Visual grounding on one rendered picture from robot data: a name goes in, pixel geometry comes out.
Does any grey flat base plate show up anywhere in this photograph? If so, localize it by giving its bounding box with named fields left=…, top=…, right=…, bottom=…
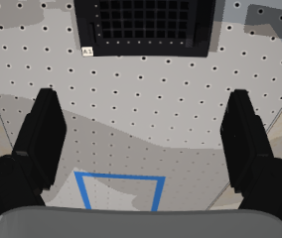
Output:
left=0, top=0, right=282, bottom=211

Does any black well plate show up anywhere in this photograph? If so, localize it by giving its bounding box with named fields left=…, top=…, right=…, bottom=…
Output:
left=91, top=0, right=198, bottom=48

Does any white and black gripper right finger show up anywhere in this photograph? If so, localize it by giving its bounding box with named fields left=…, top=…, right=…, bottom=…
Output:
left=220, top=89, right=282, bottom=221

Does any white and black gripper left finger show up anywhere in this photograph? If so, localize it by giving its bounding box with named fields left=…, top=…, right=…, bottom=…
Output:
left=0, top=88, right=67, bottom=215

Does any blue tape outline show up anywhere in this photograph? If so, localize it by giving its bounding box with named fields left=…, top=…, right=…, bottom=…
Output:
left=74, top=172, right=166, bottom=211

